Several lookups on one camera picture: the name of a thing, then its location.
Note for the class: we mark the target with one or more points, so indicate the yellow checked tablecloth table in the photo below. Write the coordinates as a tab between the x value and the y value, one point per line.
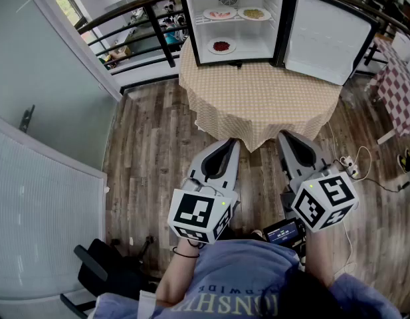
258	101

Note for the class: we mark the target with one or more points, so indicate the person's blue hoodie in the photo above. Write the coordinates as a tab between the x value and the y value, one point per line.
244	284

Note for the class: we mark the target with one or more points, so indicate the black office chair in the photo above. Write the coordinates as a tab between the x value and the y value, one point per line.
101	271

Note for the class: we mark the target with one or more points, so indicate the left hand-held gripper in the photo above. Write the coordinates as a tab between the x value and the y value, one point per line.
191	213

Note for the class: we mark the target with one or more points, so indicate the black mini fridge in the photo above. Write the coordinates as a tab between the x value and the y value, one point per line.
238	25

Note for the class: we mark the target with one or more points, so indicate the plate of yellow food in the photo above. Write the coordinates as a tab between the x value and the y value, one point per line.
254	13

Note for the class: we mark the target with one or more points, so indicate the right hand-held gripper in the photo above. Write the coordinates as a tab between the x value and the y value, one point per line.
324	201

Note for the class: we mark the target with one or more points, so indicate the person's right forearm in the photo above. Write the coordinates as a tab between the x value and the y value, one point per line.
319	261

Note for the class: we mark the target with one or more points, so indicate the black screen device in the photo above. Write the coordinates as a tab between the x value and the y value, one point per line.
281	234

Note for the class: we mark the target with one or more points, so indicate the black metal railing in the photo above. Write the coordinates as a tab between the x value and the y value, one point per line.
151	28

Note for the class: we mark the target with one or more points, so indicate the plate of pink food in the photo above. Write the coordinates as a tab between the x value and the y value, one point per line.
220	13

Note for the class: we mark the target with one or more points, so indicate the white ribbed panel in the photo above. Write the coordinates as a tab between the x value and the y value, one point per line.
42	218

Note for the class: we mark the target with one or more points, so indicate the white power strip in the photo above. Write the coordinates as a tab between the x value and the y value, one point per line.
350	165

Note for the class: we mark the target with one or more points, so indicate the person's left forearm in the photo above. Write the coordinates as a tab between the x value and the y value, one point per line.
178	274

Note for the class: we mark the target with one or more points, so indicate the red checked tablecloth table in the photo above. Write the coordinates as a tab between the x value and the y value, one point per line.
399	88

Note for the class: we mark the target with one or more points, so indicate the black wrist band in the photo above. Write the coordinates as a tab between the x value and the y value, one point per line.
184	255

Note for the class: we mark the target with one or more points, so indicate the plate of red food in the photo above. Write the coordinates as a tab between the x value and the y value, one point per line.
221	46

